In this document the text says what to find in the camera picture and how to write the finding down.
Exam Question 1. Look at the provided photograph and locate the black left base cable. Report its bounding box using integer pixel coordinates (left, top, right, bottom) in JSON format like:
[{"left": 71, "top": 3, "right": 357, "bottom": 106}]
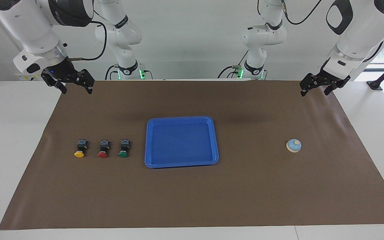
[{"left": 217, "top": 50, "right": 250, "bottom": 79}]

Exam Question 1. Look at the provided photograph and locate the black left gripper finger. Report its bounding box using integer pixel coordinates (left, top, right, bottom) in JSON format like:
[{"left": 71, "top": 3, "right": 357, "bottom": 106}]
[
  {"left": 300, "top": 73, "right": 319, "bottom": 97},
  {"left": 324, "top": 76, "right": 351, "bottom": 96}
]

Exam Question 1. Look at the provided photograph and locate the brown table mat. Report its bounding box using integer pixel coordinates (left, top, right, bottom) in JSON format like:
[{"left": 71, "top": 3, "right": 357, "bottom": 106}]
[{"left": 0, "top": 79, "right": 384, "bottom": 230}]

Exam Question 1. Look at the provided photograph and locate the white wall socket box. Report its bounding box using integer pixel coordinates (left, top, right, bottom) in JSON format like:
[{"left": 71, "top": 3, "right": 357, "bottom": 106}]
[{"left": 15, "top": 73, "right": 46, "bottom": 81}]

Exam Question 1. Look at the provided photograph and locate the red push button switch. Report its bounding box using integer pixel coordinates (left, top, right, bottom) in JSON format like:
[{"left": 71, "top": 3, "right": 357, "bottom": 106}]
[{"left": 98, "top": 140, "right": 110, "bottom": 158}]

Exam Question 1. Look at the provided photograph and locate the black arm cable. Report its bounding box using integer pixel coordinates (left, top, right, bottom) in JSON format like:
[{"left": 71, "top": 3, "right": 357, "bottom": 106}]
[
  {"left": 67, "top": 21, "right": 108, "bottom": 61},
  {"left": 280, "top": 0, "right": 384, "bottom": 63}
]

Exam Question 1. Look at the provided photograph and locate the light blue desk bell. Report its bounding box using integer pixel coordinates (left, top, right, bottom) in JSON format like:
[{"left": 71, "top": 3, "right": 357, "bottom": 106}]
[{"left": 286, "top": 139, "right": 302, "bottom": 153}]

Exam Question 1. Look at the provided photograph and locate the green push button switch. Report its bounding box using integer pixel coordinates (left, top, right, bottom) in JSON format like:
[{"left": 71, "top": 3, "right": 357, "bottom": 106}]
[{"left": 118, "top": 139, "right": 131, "bottom": 158}]

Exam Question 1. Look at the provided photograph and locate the black right base cable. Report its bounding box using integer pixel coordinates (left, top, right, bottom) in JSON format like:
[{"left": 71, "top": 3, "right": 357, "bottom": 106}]
[{"left": 105, "top": 65, "right": 119, "bottom": 80}]

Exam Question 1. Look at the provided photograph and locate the black base cable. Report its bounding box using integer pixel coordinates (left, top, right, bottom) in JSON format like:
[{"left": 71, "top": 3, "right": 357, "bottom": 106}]
[
  {"left": 105, "top": 65, "right": 119, "bottom": 80},
  {"left": 217, "top": 50, "right": 250, "bottom": 79}
]

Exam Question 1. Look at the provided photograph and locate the yellow push button switch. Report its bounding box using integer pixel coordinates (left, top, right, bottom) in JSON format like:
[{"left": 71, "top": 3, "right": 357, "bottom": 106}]
[{"left": 74, "top": 139, "right": 88, "bottom": 158}]

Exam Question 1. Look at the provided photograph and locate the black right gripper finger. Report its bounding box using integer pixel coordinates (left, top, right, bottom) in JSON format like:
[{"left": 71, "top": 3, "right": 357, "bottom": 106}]
[
  {"left": 41, "top": 72, "right": 68, "bottom": 95},
  {"left": 78, "top": 69, "right": 95, "bottom": 95}
]

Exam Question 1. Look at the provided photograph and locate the blue plastic tray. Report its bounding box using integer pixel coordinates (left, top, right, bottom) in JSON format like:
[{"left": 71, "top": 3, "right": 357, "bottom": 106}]
[{"left": 144, "top": 116, "right": 219, "bottom": 168}]

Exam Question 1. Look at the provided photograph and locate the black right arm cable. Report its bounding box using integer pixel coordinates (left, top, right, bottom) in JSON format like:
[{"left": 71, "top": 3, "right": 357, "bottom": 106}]
[{"left": 67, "top": 21, "right": 108, "bottom": 61}]

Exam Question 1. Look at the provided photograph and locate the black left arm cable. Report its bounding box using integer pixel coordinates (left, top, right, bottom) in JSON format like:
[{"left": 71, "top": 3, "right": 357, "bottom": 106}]
[{"left": 280, "top": 0, "right": 384, "bottom": 63}]

